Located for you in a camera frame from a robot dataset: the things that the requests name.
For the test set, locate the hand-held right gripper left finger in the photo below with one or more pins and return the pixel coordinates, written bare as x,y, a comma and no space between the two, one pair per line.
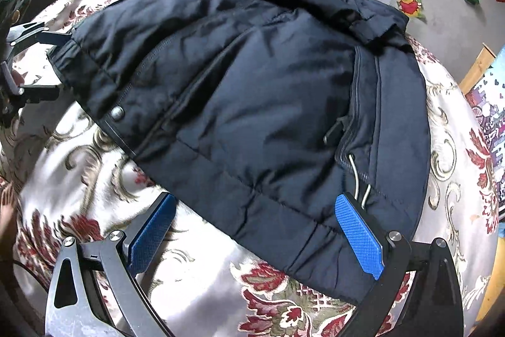
152,236

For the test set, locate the yellow fabric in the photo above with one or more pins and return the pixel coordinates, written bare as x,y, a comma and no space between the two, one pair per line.
495,281

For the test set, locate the person's left forearm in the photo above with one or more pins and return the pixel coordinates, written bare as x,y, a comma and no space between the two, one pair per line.
6,218

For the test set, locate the floral satin blanket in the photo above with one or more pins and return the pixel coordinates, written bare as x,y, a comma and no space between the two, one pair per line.
98,171

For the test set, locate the dark navy padded jacket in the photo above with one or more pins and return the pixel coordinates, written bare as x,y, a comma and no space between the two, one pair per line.
244,104

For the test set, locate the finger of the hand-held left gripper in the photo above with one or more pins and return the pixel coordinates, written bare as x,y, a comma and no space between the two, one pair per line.
39,94
43,36

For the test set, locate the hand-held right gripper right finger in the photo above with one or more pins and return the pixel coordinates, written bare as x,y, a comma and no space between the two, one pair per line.
359,238

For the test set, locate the blue printed curtain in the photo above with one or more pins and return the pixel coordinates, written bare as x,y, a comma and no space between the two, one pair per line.
491,112

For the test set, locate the wooden bed post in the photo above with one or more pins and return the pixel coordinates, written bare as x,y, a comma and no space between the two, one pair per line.
477,68

